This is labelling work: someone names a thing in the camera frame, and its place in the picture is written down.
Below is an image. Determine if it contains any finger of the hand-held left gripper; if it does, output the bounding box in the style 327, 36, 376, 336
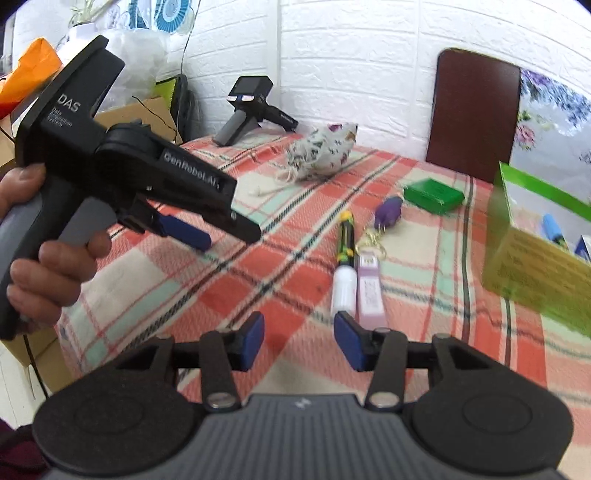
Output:
203, 210, 262, 244
119, 198, 214, 253

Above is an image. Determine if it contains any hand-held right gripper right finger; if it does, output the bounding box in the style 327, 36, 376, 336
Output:
333, 310, 492, 411

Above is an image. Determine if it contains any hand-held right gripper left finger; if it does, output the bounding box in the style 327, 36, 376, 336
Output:
115, 311, 266, 412

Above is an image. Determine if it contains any small white tube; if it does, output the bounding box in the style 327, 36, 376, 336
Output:
331, 265, 358, 319

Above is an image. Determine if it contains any black green pen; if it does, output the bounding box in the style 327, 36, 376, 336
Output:
339, 211, 355, 268

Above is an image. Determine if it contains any floral drawstring pouch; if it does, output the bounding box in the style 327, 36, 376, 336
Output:
249, 122, 360, 197

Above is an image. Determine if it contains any purple keychain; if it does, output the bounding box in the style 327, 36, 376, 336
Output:
362, 196, 402, 259

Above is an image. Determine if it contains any small green box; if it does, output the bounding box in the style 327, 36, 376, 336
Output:
403, 179, 465, 215

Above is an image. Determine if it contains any green cardboard box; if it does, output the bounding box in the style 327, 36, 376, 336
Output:
482, 161, 591, 337

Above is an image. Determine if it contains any blue highlighter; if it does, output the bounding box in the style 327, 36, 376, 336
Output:
541, 213, 570, 250

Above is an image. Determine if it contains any person's left hand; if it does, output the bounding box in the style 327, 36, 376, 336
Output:
0, 166, 112, 325

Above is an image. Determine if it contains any plaid tablecloth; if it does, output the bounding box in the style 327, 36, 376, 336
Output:
53, 131, 591, 416

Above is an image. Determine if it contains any orange plastic bag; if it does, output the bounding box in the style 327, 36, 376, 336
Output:
0, 38, 63, 118

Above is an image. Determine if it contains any white vase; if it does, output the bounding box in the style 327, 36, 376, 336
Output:
60, 23, 100, 65

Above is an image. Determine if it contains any brown cardboard box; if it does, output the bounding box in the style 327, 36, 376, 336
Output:
131, 95, 178, 134

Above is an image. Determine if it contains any white plastic bag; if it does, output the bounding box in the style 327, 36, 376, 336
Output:
99, 30, 169, 112

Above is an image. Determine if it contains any person's dark red clothing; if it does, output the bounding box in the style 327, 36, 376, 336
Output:
0, 418, 47, 480

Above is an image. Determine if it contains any floral plastic sheet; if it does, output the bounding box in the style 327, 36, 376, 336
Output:
508, 68, 591, 204

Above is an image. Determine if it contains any black green folded frame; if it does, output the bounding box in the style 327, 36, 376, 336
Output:
154, 74, 201, 139

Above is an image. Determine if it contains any black grey-handled gripper device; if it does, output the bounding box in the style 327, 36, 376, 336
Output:
212, 75, 300, 146

